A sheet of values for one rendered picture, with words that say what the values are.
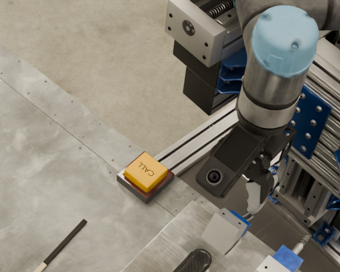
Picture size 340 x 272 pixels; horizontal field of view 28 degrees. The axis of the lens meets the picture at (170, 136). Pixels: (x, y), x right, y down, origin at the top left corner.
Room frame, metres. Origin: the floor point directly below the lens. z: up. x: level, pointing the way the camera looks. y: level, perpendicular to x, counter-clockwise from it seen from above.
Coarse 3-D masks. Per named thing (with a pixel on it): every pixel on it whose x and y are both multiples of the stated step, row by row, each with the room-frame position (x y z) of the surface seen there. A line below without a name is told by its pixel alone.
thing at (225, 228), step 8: (224, 208) 0.61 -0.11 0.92; (216, 216) 0.59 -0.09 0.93; (224, 216) 0.59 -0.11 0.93; (232, 216) 0.60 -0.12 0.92; (240, 216) 0.62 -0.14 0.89; (248, 216) 0.64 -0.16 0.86; (208, 224) 0.58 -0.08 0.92; (216, 224) 0.58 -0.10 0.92; (224, 224) 0.58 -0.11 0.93; (232, 224) 0.57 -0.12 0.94; (240, 224) 0.58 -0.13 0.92; (248, 224) 0.61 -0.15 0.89; (208, 232) 0.57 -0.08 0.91; (216, 232) 0.57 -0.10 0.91; (224, 232) 0.57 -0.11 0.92; (232, 232) 0.56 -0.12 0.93; (240, 232) 0.57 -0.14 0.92; (208, 240) 0.56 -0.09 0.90; (216, 240) 0.56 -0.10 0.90; (224, 240) 0.56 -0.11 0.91; (232, 240) 0.55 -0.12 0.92; (216, 248) 0.55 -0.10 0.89; (224, 248) 0.55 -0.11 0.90
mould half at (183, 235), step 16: (192, 208) 0.62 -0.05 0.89; (176, 224) 0.59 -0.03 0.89; (192, 224) 0.59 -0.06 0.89; (160, 240) 0.55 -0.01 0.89; (176, 240) 0.56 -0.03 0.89; (192, 240) 0.56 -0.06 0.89; (240, 240) 0.57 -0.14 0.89; (144, 256) 0.52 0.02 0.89; (160, 256) 0.52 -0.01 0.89; (176, 256) 0.53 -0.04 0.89; (224, 256) 0.54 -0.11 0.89; (240, 256) 0.54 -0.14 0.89; (256, 256) 0.55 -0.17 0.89
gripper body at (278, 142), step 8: (240, 112) 0.58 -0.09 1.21; (240, 120) 0.58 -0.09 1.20; (248, 128) 0.56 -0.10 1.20; (256, 128) 0.56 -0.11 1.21; (264, 128) 0.56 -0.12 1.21; (272, 128) 0.56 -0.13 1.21; (280, 128) 0.56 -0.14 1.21; (288, 128) 0.62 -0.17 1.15; (272, 136) 0.60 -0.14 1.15; (280, 136) 0.60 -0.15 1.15; (288, 136) 0.60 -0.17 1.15; (272, 144) 0.58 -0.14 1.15; (280, 144) 0.59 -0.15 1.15; (264, 152) 0.57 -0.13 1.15; (272, 152) 0.57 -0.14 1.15; (288, 152) 0.61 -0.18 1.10; (256, 160) 0.56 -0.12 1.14; (264, 160) 0.56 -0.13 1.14; (280, 160) 0.60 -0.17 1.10; (248, 168) 0.56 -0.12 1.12; (256, 168) 0.55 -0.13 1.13; (264, 168) 0.55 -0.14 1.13; (248, 176) 0.56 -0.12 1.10; (256, 176) 0.55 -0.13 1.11
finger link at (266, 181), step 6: (264, 174) 0.55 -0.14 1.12; (270, 174) 0.55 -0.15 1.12; (258, 180) 0.55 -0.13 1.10; (264, 180) 0.55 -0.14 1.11; (270, 180) 0.55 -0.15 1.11; (264, 186) 0.55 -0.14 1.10; (270, 186) 0.55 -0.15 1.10; (264, 192) 0.54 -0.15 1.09; (270, 192) 0.55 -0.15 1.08; (264, 198) 0.54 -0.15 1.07
